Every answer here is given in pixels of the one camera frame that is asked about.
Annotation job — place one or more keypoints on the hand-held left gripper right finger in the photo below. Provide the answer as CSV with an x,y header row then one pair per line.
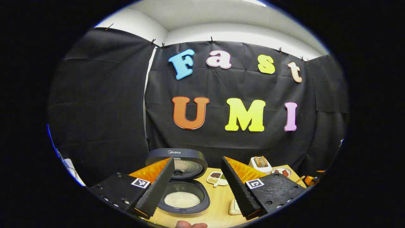
x,y
237,188

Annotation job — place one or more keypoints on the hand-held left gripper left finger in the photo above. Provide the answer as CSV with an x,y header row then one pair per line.
x,y
159,188

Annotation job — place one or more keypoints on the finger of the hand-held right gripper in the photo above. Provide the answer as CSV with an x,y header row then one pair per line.
x,y
311,180

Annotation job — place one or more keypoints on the dark grey rice cooker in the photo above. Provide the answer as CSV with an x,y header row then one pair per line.
x,y
190,155

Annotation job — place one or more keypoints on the white divided bean plate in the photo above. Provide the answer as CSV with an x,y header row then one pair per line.
x,y
215,179

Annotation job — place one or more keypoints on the white plate of red snacks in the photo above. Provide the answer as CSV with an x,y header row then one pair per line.
x,y
281,172

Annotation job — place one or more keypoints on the white toaster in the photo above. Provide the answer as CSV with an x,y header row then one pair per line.
x,y
264,170

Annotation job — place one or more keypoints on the toasted bread slice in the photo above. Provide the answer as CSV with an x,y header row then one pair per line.
x,y
258,162
264,161

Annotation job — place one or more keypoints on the white side desk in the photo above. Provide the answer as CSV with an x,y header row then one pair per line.
x,y
74,172

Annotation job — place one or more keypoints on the black backdrop cloth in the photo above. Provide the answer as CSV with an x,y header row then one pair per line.
x,y
110,110

